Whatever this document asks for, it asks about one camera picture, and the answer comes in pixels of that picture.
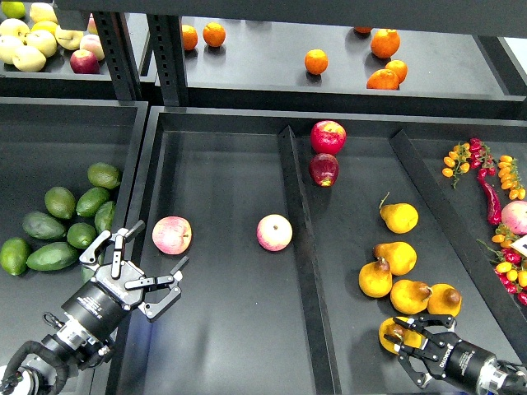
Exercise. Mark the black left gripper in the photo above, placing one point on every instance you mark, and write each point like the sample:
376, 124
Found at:
105, 300

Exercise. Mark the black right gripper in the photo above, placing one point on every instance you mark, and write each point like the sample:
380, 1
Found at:
457, 356

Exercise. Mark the yellow pear stem up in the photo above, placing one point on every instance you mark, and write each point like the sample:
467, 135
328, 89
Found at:
401, 334

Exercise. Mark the dark green avocado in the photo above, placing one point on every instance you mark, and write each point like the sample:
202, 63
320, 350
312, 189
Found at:
43, 226

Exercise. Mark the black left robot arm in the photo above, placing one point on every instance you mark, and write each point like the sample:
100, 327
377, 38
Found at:
84, 339

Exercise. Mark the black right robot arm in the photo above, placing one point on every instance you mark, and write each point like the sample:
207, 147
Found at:
508, 378

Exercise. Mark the yellow pear middle pile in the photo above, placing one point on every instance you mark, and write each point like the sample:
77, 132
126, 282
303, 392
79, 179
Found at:
410, 297

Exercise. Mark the yellow pear pile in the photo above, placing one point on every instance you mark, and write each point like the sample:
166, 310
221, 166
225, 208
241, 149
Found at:
444, 299
375, 278
401, 256
410, 297

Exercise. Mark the yellow pear right pile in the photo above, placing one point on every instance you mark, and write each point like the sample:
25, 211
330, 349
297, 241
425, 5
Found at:
444, 299

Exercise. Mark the green avocado by tray edge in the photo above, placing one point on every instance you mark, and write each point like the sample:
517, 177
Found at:
104, 216

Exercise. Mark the small green avocado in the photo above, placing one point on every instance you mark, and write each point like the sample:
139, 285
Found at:
81, 235

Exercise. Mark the yellow pear left pile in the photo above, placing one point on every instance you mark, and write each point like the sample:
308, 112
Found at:
375, 278

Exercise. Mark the yellow pear upper pile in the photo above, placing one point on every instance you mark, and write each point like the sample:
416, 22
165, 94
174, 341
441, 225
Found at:
401, 256

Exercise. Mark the dark avocado lower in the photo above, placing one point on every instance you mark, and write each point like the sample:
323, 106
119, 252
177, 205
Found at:
52, 257

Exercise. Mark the green avocado slanted middle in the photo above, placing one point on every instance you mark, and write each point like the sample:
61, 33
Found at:
90, 201

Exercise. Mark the green avocado round left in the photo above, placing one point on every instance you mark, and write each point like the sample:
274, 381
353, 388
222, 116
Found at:
60, 202

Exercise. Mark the green avocado top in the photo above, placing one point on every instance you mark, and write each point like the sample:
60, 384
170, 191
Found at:
104, 175

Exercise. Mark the yellow pear with stem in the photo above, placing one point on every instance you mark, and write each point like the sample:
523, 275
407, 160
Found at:
400, 217

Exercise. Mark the bright green lime avocado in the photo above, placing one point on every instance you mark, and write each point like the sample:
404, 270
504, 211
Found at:
14, 254

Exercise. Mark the pink apple left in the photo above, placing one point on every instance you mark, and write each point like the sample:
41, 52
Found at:
172, 234

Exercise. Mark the pink apple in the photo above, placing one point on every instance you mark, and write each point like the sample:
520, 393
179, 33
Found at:
274, 232
172, 234

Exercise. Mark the mixed cherry tomato bunch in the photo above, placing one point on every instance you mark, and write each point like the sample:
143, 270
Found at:
508, 264

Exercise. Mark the white label card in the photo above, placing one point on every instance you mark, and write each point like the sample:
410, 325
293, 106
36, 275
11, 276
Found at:
520, 245

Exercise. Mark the pink apple centre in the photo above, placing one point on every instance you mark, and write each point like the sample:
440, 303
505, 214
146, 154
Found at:
274, 232

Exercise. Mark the red chili pepper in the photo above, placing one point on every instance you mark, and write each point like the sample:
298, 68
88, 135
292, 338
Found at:
493, 203

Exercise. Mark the black centre tray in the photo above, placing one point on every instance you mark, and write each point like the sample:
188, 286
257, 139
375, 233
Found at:
251, 321

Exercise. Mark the black tray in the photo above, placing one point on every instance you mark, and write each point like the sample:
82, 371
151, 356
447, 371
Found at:
46, 143
251, 321

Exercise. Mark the pink peach right edge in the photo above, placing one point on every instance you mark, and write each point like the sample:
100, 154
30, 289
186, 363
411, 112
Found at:
513, 216

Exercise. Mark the black left tray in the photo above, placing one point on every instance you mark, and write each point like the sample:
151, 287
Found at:
46, 143

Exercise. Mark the orange cherry tomato bunch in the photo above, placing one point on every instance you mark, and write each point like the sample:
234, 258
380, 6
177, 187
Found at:
456, 163

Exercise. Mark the yellow cherry tomato bunch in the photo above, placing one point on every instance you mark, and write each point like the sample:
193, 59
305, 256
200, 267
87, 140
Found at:
510, 179

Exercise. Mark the red cherry tomato bunch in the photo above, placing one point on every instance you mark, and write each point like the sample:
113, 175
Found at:
481, 158

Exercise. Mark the dark red apple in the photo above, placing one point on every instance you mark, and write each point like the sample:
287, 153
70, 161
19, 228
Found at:
324, 169

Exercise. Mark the black left upper shelf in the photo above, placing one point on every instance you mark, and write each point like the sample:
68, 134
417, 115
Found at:
57, 80

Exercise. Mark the bright red apple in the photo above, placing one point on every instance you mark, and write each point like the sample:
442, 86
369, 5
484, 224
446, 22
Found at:
328, 137

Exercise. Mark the red apple on shelf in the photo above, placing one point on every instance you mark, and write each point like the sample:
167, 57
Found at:
83, 61

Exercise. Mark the peach on shelf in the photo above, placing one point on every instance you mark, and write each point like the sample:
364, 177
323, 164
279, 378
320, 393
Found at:
92, 43

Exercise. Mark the yellow apple front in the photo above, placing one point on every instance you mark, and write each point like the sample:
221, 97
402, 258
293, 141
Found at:
28, 59

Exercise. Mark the black perforated post left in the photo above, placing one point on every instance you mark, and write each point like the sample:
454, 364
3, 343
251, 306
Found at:
113, 32

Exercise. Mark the black perforated post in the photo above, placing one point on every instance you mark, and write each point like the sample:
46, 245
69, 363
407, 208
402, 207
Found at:
113, 32
168, 49

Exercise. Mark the black perforated post right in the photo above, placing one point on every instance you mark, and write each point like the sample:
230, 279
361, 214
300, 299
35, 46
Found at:
168, 49

